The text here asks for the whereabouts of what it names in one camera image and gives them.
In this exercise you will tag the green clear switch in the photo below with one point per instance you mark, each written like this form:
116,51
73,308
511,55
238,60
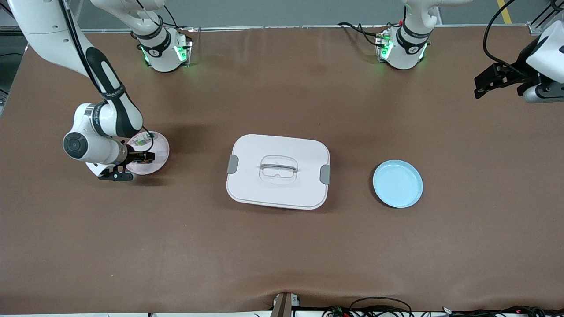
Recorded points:
143,140

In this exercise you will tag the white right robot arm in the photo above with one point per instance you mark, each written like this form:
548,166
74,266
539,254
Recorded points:
94,149

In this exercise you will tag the aluminium frame profile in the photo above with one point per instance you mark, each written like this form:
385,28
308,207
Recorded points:
4,30
544,17

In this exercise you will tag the grey box latch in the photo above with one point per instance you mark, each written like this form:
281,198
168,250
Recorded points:
325,174
232,164

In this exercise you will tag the light blue round plate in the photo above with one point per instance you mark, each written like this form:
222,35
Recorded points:
397,185

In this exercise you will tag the pink round plate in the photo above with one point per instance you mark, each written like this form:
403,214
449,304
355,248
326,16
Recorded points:
159,147

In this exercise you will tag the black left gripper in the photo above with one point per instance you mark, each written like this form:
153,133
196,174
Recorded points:
516,74

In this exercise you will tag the orange and black switch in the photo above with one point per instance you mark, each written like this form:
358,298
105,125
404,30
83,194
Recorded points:
142,159

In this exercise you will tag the brown table mat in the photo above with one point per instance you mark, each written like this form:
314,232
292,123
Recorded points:
282,246

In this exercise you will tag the white lidded storage box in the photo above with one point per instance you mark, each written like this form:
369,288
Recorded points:
277,193

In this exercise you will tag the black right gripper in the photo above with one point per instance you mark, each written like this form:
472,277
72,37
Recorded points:
132,156

